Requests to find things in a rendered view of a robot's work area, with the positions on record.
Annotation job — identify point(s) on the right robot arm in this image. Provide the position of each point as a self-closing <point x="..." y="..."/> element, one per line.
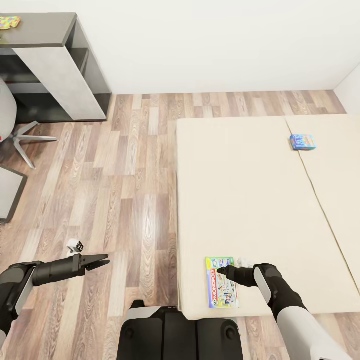
<point x="304" y="337"/>

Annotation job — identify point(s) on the swivel chair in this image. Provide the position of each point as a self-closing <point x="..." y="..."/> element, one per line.
<point x="8" y="114"/>

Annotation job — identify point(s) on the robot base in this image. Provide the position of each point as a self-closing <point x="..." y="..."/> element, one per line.
<point x="164" y="333"/>

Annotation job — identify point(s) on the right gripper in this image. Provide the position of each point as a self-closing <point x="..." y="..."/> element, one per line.
<point x="235" y="274"/>

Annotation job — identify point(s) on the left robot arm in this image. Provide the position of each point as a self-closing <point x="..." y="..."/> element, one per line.
<point x="17" y="282"/>

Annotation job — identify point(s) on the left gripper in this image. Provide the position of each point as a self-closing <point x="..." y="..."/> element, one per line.
<point x="76" y="266"/>

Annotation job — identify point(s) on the board game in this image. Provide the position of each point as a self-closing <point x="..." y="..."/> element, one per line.
<point x="303" y="142"/>
<point x="221" y="292"/>

